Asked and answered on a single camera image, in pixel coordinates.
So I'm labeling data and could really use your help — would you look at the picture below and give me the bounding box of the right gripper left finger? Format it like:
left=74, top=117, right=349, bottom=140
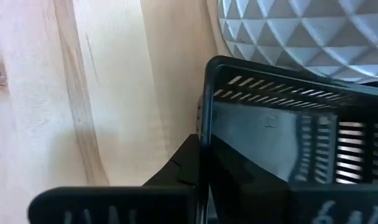
left=28, top=133, right=205, bottom=224

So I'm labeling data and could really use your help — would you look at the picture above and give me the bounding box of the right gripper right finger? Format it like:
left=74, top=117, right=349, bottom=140
left=209, top=136, right=378, bottom=224

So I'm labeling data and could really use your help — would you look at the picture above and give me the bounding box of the black slotted plastic basket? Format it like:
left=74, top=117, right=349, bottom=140
left=196, top=55, right=378, bottom=224

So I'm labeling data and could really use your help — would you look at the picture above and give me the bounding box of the white grey triangle-pattern pot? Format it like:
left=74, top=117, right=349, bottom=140
left=217, top=0, right=378, bottom=84

